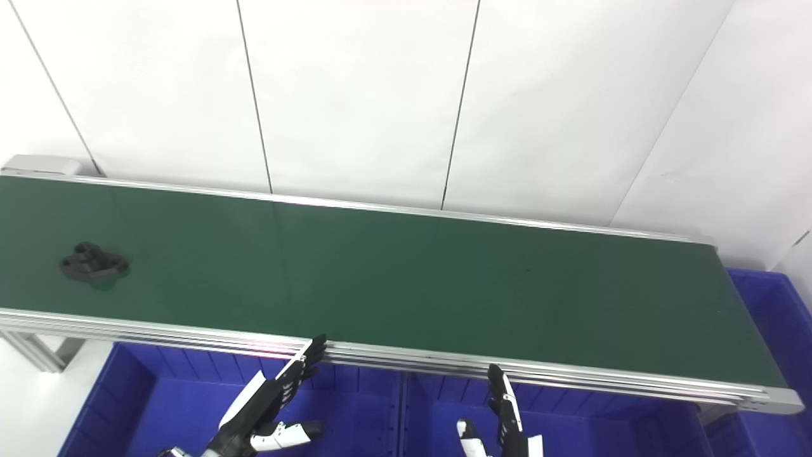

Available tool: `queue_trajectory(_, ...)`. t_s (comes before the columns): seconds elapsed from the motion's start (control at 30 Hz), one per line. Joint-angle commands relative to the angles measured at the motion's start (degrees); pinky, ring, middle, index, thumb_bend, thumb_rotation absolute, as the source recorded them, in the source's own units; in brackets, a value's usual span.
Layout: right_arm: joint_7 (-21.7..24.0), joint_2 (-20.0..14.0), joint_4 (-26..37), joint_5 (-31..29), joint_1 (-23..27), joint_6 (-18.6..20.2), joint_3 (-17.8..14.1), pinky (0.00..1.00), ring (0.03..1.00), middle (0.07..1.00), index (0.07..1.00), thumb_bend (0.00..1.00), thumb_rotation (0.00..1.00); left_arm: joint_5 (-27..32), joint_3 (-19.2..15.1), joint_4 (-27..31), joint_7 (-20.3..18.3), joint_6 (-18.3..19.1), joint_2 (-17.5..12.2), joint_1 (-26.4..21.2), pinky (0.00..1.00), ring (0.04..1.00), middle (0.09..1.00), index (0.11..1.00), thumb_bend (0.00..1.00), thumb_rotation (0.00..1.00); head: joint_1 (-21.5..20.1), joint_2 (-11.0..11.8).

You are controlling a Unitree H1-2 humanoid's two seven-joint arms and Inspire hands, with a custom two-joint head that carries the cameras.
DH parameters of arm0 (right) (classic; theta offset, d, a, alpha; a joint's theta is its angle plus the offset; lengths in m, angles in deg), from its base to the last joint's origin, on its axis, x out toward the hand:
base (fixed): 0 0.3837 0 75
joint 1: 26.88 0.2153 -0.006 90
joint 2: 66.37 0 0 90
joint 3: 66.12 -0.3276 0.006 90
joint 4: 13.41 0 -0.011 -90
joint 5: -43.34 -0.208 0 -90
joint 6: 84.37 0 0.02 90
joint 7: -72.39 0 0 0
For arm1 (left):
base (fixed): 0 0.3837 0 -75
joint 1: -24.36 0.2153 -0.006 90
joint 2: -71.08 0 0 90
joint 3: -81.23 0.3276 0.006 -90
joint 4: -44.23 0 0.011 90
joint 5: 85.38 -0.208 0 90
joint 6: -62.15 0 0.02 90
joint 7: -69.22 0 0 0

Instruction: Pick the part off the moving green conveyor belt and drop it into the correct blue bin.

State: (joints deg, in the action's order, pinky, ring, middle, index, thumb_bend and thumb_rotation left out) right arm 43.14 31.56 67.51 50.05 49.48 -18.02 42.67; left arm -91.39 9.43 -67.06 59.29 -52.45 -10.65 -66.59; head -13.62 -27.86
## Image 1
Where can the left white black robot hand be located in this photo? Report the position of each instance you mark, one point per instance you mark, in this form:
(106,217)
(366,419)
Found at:
(257,400)

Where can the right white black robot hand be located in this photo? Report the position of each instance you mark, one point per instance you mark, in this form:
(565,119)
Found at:
(507,419)

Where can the black flanged machine part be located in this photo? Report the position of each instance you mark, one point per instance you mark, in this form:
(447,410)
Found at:
(94,263)

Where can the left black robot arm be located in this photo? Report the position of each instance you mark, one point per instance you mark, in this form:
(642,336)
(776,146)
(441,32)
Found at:
(181,453)

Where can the blue plastic bin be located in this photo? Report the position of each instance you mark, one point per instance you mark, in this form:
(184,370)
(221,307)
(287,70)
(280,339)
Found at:
(171,412)
(590,425)
(777,330)

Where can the green conveyor belt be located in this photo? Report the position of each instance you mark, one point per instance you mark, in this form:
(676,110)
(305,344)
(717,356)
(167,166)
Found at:
(406,279)

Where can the aluminium conveyor leg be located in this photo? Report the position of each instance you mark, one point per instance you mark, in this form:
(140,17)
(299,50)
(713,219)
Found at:
(38,352)

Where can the grey conveyor end housing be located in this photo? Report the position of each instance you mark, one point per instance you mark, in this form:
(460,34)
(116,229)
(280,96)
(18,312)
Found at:
(41,165)

